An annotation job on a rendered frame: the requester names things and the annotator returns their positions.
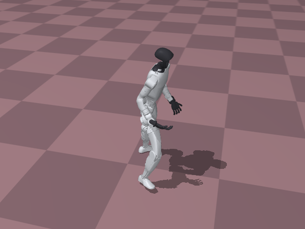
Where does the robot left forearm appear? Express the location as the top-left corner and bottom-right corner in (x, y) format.
(162, 84), (173, 102)

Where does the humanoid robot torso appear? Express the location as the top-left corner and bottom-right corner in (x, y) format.
(141, 63), (169, 115)

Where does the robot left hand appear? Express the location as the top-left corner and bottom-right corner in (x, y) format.
(168, 96), (182, 115)

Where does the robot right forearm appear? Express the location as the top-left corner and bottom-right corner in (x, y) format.
(137, 99), (155, 125)

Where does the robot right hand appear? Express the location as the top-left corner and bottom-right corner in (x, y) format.
(149, 119), (173, 130)

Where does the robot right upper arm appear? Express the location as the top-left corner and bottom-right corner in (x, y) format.
(137, 75), (158, 104)

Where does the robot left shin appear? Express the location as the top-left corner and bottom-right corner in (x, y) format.
(141, 125), (149, 148)

